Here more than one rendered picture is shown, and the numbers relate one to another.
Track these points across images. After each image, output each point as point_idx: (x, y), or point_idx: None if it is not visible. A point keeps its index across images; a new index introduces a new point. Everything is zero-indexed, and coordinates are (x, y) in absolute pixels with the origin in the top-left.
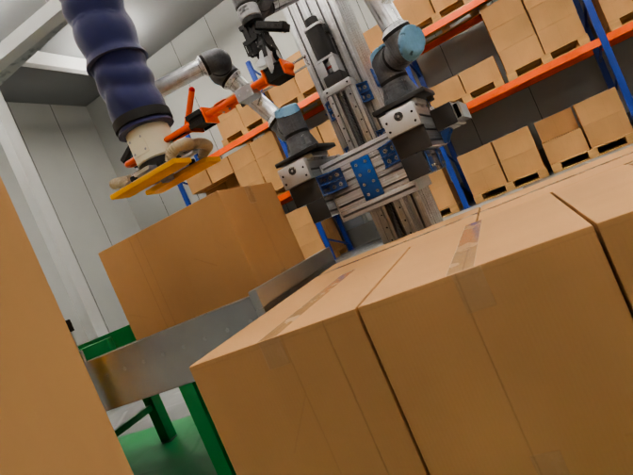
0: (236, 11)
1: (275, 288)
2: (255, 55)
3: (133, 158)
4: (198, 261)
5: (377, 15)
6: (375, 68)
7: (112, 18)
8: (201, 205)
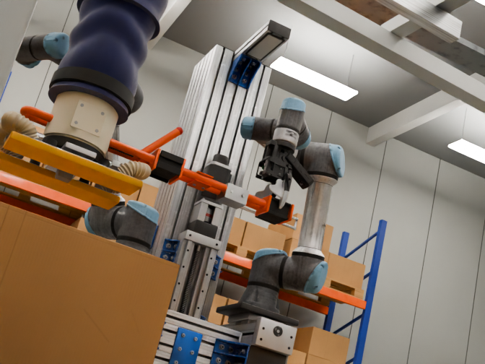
0: (281, 128)
1: None
2: (268, 175)
3: (48, 115)
4: (86, 317)
5: (311, 230)
6: (262, 263)
7: None
8: (148, 262)
